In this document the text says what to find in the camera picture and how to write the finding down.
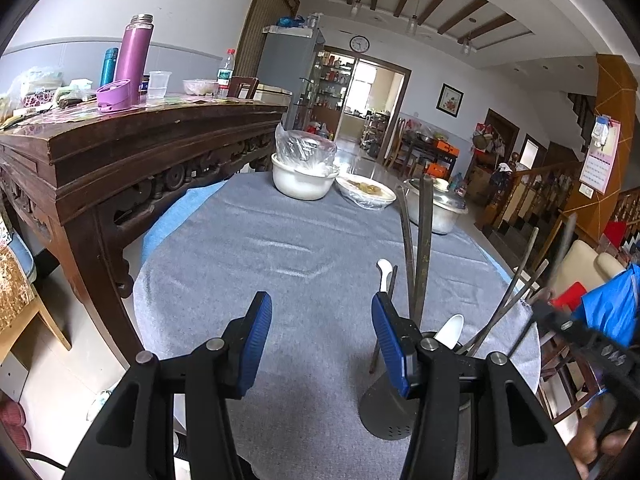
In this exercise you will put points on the framed flower picture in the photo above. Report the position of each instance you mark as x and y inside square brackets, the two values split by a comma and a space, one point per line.
[449, 100]

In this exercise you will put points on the grey refrigerator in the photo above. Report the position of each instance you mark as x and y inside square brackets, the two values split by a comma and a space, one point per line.
[287, 75]

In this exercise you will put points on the grey tablecloth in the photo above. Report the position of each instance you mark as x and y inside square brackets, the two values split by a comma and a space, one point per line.
[300, 260]

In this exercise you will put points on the metal pot with lid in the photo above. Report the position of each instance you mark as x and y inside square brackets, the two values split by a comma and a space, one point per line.
[445, 210]

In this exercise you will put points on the dark wooden chair with purple seat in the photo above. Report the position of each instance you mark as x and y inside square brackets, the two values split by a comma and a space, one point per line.
[560, 360]

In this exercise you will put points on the covered bowl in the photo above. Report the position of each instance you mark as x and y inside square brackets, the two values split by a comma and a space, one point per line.
[200, 87]

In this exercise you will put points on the plastic water bottle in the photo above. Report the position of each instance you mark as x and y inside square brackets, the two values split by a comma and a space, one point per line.
[225, 77]

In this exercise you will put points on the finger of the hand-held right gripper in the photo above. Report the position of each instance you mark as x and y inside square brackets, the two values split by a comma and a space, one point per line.
[580, 332]

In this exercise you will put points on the teal bottle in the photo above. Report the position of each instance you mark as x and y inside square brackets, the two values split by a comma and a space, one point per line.
[108, 67]

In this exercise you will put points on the small white spoon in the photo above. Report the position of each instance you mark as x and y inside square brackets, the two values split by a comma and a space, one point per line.
[383, 272]

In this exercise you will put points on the dark dining table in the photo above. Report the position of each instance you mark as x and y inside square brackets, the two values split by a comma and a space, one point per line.
[425, 147]

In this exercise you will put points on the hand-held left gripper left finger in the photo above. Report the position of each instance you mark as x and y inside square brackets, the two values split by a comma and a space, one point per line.
[257, 345]

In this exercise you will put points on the pile of bags and packets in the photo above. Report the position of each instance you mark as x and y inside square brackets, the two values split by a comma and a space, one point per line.
[40, 90]

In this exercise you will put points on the blue cloth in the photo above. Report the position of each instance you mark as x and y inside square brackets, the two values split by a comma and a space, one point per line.
[610, 305]

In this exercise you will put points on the brown wooden door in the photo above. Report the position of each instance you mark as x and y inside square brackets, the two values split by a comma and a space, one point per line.
[265, 30]

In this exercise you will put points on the purple thermos lid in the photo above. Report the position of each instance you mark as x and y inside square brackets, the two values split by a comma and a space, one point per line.
[114, 96]

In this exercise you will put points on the round wall clock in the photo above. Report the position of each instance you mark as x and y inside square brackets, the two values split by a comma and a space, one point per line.
[359, 44]

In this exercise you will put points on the light wooden stool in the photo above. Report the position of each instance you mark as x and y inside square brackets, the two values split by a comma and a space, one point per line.
[20, 300]

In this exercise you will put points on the white ceramic bowl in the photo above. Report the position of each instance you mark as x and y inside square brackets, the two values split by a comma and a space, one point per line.
[302, 185]

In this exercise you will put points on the carved dark wooden sideboard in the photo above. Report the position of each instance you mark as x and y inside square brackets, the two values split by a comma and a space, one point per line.
[125, 145]

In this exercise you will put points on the orange wooden pillar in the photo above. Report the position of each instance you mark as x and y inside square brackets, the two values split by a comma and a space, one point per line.
[612, 90]

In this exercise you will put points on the cream chair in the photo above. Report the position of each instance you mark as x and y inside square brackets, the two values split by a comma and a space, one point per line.
[590, 265]

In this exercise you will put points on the large white ceramic spoon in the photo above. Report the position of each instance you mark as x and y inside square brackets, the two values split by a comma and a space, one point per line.
[450, 330]

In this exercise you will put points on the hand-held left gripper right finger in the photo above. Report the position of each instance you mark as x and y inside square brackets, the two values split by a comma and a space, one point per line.
[385, 345]

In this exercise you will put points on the person's right hand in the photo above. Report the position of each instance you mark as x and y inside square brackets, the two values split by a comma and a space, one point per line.
[595, 437]

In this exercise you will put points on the small dark jar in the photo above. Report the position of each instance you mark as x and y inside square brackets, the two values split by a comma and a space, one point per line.
[146, 86]

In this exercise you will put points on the colourful patterned mat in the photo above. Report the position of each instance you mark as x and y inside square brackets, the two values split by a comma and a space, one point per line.
[75, 112]

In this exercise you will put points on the purple thermos flask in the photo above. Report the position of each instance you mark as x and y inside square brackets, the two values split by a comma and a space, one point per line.
[132, 52]

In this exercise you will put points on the clear plastic cup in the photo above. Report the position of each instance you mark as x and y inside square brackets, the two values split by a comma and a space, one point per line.
[159, 85]

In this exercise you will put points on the pink wall calendar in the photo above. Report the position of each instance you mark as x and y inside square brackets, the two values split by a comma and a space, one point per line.
[600, 160]

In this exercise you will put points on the light blue table cover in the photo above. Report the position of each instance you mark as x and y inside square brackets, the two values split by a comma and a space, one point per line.
[172, 215]

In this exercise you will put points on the dark grey metal utensil holder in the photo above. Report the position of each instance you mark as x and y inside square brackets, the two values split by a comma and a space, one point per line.
[387, 410]

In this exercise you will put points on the patterned bowl with food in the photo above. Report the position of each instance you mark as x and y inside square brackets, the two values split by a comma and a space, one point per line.
[365, 192]

